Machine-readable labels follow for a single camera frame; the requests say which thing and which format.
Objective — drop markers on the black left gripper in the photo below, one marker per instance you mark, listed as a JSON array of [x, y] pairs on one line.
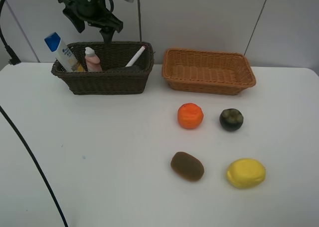
[[97, 13]]

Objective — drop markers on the white pink marker pen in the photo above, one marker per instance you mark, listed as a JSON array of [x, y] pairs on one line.
[[136, 56]]

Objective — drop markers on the grey whiteboard eraser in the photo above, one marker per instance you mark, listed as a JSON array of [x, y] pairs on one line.
[[134, 68]]

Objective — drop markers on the orange mandarin fruit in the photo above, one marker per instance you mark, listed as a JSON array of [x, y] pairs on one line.
[[189, 116]]

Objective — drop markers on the dark purple mangosteen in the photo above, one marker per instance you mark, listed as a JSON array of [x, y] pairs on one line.
[[231, 119]]

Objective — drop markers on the yellow lemon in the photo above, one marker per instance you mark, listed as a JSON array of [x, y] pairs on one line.
[[245, 173]]

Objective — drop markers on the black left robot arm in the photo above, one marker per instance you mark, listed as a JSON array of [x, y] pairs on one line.
[[95, 13]]

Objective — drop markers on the pink lotion bottle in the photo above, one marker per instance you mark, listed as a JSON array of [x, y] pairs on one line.
[[92, 60]]

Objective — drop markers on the white shampoo bottle blue cap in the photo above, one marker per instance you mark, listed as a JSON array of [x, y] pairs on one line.
[[63, 53]]

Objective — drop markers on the dark brown wicker basket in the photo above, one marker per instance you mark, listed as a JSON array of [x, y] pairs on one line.
[[116, 54]]

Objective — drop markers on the orange wicker basket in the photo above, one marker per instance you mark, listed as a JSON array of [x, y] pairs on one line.
[[224, 73]]

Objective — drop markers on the brown kiwi fruit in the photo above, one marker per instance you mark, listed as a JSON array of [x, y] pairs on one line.
[[187, 166]]

